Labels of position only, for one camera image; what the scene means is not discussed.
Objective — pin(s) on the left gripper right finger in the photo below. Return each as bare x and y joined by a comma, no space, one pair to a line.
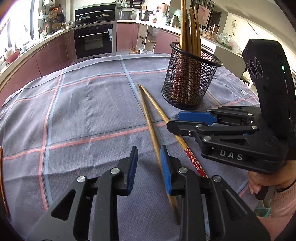
230,218

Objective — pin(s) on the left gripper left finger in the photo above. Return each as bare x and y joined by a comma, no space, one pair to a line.
69,217

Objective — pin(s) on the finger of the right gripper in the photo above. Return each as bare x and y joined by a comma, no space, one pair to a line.
223,115
219,136

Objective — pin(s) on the red-patterned wooden chopstick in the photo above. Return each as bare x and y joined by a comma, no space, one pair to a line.
169,123

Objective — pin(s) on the plain wooden chopstick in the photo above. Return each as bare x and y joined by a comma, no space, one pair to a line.
156,146

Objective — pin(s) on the pink sleeve right forearm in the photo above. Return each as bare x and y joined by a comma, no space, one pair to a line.
282,211

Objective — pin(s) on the right hand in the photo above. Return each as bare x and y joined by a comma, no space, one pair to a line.
281,179

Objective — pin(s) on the black mesh utensil cup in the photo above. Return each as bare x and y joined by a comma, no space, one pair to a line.
188,77

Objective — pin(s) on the chopstick in cup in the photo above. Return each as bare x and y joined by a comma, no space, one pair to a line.
183,26
197,32
193,32

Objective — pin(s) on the grey plaid tablecloth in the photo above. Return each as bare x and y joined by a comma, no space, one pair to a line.
82,120

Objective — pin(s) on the steel cooking pot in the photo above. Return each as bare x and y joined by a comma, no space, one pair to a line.
144,15

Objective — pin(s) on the black built-in oven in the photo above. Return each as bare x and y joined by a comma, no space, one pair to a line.
94,30

